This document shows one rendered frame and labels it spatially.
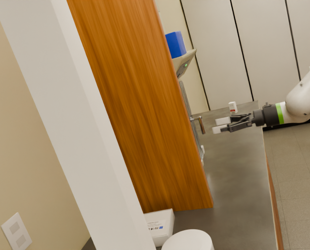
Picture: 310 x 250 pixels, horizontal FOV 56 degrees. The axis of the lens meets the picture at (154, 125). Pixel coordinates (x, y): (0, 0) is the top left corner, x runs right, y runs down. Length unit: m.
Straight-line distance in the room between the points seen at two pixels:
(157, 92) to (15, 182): 0.55
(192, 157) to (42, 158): 0.55
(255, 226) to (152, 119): 0.49
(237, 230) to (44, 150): 0.73
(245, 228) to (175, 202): 0.30
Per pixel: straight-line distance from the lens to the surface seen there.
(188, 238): 0.80
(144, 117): 1.06
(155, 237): 1.04
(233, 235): 1.02
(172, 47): 1.10
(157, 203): 1.21
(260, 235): 1.00
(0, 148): 1.03
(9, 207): 1.03
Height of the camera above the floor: 1.56
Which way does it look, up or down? 14 degrees down
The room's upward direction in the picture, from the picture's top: 18 degrees counter-clockwise
